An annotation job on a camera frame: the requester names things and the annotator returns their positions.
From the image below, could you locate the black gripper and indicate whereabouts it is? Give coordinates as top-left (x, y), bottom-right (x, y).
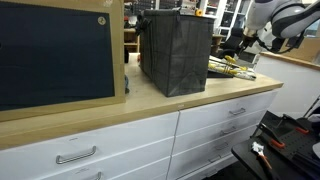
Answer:
top-left (239, 32), bottom-right (260, 52)

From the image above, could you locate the large yellow T-handle hex key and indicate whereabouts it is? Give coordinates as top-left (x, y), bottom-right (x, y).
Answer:
top-left (208, 62), bottom-right (234, 75)

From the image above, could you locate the small black office chair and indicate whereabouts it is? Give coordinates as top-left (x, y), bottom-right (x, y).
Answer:
top-left (216, 27), bottom-right (246, 60)

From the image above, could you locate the white shelving unit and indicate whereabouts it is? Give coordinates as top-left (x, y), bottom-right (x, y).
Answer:
top-left (199, 0), bottom-right (252, 38)

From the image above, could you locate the white counter with wooden top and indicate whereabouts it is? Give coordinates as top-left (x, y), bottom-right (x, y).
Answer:
top-left (256, 51), bottom-right (320, 118)

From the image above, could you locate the cardboard box with black label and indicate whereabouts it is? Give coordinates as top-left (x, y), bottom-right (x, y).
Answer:
top-left (283, 36), bottom-right (320, 64)

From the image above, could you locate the gray fabric storage bag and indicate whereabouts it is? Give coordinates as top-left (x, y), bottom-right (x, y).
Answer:
top-left (134, 9), bottom-right (216, 98)

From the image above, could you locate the black clamp with orange tip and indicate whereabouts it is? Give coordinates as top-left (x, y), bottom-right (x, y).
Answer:
top-left (281, 113), bottom-right (311, 136)
top-left (257, 122), bottom-right (287, 150)

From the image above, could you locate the dark tool pegboard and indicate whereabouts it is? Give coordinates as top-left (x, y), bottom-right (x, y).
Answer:
top-left (124, 0), bottom-right (201, 16)

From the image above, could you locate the black cart platform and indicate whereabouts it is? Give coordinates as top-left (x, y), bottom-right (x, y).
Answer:
top-left (231, 110), bottom-right (320, 180)

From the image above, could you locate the white drawer cabinet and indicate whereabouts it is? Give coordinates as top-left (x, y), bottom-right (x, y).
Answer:
top-left (0, 89), bottom-right (279, 180)

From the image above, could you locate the wood framed chalkboard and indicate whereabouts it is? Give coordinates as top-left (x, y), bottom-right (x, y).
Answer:
top-left (0, 0), bottom-right (127, 123)

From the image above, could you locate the white brush with orange handle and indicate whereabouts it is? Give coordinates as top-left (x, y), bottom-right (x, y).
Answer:
top-left (251, 141), bottom-right (274, 172)

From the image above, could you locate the long metal drawer handle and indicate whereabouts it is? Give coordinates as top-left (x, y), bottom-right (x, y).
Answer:
top-left (55, 145), bottom-right (98, 165)

